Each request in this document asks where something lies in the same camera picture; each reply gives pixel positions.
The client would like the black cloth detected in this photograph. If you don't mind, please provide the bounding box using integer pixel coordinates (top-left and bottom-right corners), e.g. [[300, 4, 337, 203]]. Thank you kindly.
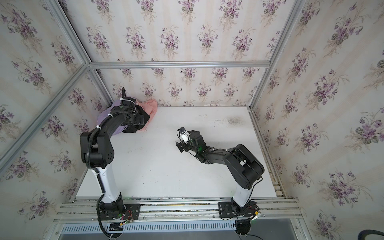
[[121, 108, 150, 134]]

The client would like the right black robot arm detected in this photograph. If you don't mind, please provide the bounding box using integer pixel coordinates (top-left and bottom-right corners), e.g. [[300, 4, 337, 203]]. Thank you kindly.
[[176, 128, 265, 215]]

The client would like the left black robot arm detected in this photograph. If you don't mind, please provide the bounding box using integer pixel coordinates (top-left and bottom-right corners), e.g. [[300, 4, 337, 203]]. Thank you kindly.
[[80, 98, 158, 214]]

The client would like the pink cloth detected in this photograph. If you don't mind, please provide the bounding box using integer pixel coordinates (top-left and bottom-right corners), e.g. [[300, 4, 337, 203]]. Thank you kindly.
[[136, 99, 158, 132]]

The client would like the purple cloth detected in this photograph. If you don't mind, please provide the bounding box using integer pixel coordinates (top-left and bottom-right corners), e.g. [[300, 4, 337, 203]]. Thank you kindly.
[[94, 101, 124, 138]]

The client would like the white ventilation grille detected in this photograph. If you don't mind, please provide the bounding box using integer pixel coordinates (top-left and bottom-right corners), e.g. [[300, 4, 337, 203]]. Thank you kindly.
[[61, 220, 236, 235]]

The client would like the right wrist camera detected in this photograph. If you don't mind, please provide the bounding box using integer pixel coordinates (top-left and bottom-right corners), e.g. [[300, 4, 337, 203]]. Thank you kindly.
[[177, 127, 190, 143]]

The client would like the aluminium rail base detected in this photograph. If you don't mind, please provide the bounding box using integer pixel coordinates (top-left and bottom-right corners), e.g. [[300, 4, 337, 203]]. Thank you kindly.
[[53, 197, 304, 224]]

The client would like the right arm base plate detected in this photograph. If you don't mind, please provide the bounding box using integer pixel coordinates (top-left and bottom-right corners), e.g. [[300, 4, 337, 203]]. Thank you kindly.
[[218, 201, 260, 220]]

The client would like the horizontal aluminium frame bar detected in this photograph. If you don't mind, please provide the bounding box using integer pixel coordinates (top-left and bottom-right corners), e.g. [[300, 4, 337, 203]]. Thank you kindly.
[[88, 61, 271, 69]]

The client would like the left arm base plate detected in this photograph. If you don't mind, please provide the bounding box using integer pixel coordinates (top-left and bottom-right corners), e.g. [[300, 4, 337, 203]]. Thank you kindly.
[[98, 203, 141, 221]]

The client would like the left back frame post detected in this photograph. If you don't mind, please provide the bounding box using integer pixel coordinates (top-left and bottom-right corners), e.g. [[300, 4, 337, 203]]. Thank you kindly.
[[45, 1, 113, 107]]

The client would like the left diagonal frame bar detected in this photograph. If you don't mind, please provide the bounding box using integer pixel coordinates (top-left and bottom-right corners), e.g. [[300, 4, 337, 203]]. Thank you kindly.
[[1, 64, 88, 174]]

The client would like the aluminium frame post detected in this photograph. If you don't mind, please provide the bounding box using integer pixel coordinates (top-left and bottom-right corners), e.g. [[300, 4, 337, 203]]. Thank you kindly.
[[249, 0, 306, 110]]

